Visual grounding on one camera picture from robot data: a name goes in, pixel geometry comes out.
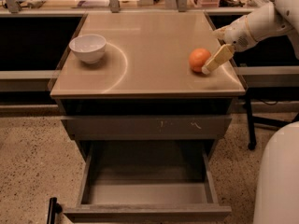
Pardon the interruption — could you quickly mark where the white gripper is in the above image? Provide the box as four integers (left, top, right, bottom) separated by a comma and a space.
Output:
202, 15, 257, 75

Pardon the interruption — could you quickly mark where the orange fruit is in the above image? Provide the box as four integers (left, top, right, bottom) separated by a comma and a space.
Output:
189, 48, 211, 73

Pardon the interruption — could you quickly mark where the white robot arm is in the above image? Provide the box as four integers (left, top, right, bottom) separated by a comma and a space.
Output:
202, 0, 299, 224

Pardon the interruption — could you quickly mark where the grey drawer cabinet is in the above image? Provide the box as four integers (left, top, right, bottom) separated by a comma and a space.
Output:
50, 12, 245, 155

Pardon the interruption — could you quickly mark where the closed grey top drawer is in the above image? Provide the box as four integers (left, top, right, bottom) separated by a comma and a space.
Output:
62, 115, 232, 141

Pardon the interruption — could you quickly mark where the open grey middle drawer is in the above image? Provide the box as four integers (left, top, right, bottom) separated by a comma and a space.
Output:
64, 141, 232, 224

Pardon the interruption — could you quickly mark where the black stand leg with caster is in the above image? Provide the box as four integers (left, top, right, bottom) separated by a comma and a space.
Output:
244, 94, 299, 150

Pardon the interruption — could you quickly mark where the white ceramic bowl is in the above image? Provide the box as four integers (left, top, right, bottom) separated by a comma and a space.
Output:
69, 34, 107, 63

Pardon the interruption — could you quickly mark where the black handle bottom left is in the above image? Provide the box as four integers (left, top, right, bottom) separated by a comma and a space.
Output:
46, 197, 63, 224

